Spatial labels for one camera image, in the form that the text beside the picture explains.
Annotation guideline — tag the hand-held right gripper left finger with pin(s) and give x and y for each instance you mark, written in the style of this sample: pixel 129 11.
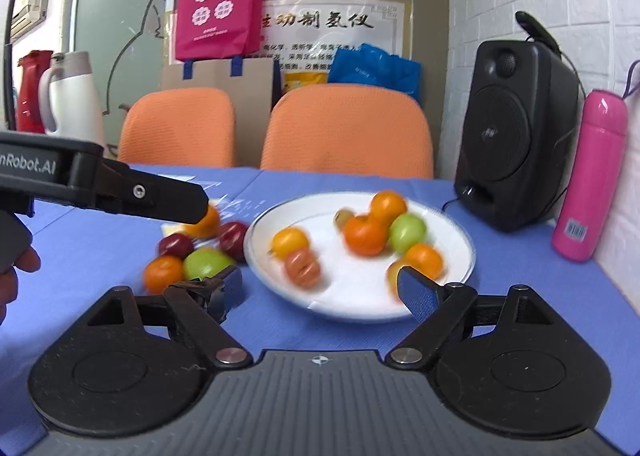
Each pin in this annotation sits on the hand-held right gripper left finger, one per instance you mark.
pixel 232 286

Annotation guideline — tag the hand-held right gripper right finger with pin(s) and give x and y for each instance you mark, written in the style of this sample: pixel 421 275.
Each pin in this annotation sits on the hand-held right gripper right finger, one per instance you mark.
pixel 417 293

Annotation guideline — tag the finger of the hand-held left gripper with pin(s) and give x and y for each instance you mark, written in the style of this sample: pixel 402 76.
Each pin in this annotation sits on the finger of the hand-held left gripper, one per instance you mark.
pixel 160 198

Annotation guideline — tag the yellow plum with red blush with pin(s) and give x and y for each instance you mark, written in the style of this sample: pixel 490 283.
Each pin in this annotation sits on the yellow plum with red blush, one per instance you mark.
pixel 392 273

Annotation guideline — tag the large green jujube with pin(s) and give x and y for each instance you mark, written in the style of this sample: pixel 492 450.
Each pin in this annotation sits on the large green jujube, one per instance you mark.
pixel 205 263

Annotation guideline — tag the dark red plum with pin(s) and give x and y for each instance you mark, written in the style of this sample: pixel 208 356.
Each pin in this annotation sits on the dark red plum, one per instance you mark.
pixel 175 246
pixel 232 242

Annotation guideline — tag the white porcelain plate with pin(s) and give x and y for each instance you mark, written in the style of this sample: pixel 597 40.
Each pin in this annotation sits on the white porcelain plate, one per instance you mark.
pixel 350 296

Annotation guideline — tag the small yellow-orange tangerine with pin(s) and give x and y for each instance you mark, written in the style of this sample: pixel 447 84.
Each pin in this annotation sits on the small yellow-orange tangerine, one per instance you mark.
pixel 289 242

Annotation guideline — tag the red-yellow plum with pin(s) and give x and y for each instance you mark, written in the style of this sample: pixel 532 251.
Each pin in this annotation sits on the red-yellow plum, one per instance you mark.
pixel 302 268

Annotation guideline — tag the large orange tangerine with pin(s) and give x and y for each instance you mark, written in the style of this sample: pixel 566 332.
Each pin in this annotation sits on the large orange tangerine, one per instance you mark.
pixel 366 236

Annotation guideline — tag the small yellow-green plum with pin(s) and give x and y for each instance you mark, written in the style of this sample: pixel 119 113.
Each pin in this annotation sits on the small yellow-green plum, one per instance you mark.
pixel 343 219

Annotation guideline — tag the person's left hand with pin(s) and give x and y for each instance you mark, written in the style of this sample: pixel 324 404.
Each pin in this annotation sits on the person's left hand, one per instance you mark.
pixel 10 291

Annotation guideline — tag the orange chair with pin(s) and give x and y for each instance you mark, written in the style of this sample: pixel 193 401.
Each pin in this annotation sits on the orange chair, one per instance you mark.
pixel 345 135
pixel 175 130

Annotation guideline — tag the white thermos jug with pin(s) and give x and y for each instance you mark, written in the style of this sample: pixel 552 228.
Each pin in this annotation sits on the white thermos jug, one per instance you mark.
pixel 75 100

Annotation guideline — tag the red thermos jug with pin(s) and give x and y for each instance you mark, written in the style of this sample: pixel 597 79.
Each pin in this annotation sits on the red thermos jug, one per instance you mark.
pixel 32 85

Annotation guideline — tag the brown paper bag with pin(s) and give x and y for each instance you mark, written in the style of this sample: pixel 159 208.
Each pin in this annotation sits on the brown paper bag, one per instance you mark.
pixel 255 85

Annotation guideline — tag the white air conditioner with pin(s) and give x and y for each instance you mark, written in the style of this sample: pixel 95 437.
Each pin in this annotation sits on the white air conditioner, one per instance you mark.
pixel 30 8

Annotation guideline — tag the black loudspeaker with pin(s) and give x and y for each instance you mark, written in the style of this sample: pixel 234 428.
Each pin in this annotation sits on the black loudspeaker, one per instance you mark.
pixel 505 135

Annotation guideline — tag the yellow packet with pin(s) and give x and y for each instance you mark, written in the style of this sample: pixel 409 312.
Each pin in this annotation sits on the yellow packet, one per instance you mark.
pixel 300 83

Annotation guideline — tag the blue plastic bag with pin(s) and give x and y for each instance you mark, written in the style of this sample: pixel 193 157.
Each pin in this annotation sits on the blue plastic bag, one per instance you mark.
pixel 375 68

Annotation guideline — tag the black metal frame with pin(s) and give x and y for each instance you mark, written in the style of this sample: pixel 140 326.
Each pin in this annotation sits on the black metal frame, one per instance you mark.
pixel 11 60

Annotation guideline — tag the wall poster with black characters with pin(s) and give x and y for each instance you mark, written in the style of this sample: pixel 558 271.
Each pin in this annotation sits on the wall poster with black characters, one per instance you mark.
pixel 340 25

